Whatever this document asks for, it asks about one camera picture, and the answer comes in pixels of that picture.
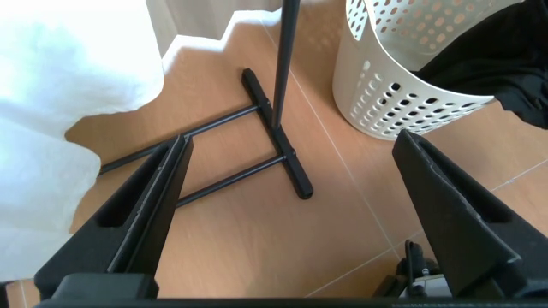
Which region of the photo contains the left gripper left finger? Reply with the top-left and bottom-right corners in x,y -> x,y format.
33,134 -> 194,300

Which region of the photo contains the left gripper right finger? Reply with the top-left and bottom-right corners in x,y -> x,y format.
391,129 -> 548,299

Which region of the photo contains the white printed t-shirt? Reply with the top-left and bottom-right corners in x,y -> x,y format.
0,0 -> 166,284

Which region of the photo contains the black garment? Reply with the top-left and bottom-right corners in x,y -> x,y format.
412,0 -> 548,131

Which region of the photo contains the black clothes rack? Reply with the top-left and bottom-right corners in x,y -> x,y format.
98,0 -> 315,210

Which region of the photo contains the white laundry basket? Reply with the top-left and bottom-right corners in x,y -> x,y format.
331,0 -> 526,142

